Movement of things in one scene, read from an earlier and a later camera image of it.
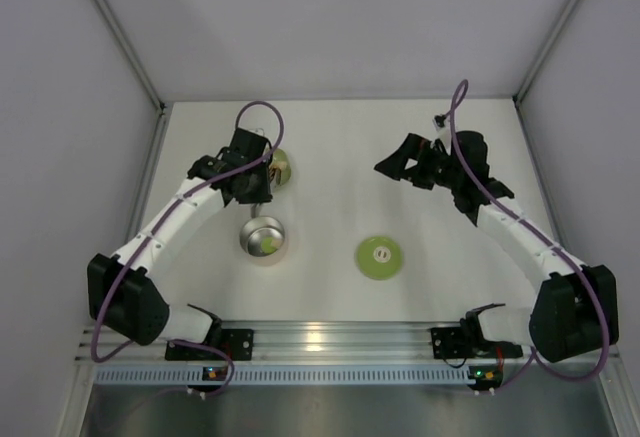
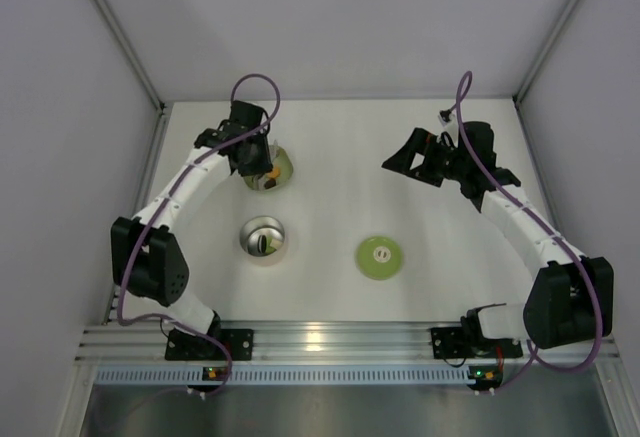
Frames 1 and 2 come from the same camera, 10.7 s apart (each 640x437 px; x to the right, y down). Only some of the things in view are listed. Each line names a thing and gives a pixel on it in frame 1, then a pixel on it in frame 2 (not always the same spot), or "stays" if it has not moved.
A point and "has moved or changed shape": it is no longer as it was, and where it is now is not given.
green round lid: (378, 257) stays
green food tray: (281, 160) stays
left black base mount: (237, 343) stays
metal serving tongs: (255, 207) has moved or changed shape
